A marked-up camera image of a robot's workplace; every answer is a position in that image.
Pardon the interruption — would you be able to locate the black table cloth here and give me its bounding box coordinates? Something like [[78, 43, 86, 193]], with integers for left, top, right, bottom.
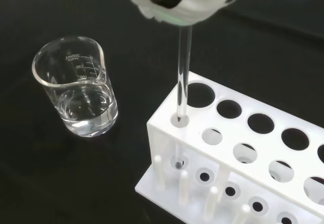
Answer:
[[0, 0, 324, 224]]

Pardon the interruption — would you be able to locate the clear glass beaker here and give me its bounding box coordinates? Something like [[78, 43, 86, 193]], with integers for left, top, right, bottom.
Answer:
[[31, 35, 119, 138]]

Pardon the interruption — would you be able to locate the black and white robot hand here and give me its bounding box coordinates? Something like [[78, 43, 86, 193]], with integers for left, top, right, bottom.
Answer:
[[121, 0, 324, 27]]

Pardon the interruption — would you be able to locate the white test tube rack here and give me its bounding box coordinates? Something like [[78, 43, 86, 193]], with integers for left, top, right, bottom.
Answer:
[[134, 70, 324, 224]]

